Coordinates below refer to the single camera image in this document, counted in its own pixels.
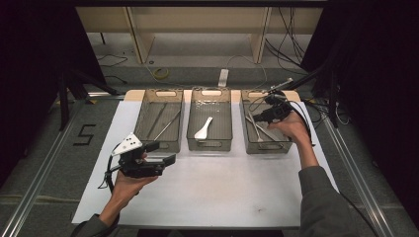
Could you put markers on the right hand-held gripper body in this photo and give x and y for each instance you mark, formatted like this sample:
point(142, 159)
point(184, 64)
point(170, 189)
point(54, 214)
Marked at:
point(280, 107)

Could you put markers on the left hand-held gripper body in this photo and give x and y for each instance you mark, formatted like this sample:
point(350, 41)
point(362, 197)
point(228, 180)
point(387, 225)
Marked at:
point(135, 168)

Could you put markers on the grey transparent plastic bin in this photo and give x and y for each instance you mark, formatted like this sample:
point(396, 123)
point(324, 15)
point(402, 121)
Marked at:
point(217, 131)
point(263, 148)
point(145, 144)

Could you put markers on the steel fork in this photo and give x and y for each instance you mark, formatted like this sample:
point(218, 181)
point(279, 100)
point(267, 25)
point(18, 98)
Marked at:
point(255, 126)

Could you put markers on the steel table knife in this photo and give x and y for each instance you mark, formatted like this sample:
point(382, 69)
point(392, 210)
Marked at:
point(265, 131)

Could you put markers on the metal chopstick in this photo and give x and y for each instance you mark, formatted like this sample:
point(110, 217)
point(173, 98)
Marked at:
point(168, 125)
point(157, 120)

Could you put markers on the white ceramic spoon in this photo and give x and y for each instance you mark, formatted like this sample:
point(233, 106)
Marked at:
point(202, 130)

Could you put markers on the person's left hand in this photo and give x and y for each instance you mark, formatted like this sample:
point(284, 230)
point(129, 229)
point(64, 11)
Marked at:
point(128, 186)

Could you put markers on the person's right hand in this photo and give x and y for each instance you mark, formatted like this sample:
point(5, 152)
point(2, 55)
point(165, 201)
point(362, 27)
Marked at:
point(294, 130)

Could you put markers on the white table cover sheet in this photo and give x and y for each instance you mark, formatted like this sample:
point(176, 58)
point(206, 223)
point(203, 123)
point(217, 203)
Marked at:
point(210, 187)

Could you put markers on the white power strip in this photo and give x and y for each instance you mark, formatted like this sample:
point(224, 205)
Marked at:
point(223, 77)

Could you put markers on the yellow tape roll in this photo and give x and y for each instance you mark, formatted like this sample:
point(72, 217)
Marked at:
point(161, 73)

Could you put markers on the black tripod stand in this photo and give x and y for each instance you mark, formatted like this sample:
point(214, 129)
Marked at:
point(70, 89)

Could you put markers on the black curtain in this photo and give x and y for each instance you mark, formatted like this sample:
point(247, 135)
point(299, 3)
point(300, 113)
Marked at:
point(33, 65)
point(372, 65)

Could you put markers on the beige wooden shelf unit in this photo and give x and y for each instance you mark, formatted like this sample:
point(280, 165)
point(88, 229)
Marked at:
point(197, 19)

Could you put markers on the black camera stand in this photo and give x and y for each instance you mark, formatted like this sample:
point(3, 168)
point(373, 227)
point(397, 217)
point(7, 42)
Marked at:
point(333, 98)

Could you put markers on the short aluminium rail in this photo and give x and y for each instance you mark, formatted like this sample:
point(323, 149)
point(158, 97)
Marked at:
point(105, 95)

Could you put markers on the long aluminium floor rail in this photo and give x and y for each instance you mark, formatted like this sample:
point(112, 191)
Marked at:
point(355, 171)
point(39, 171)

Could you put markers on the black metal frame bar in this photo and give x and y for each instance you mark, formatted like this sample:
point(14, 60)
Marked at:
point(197, 3)

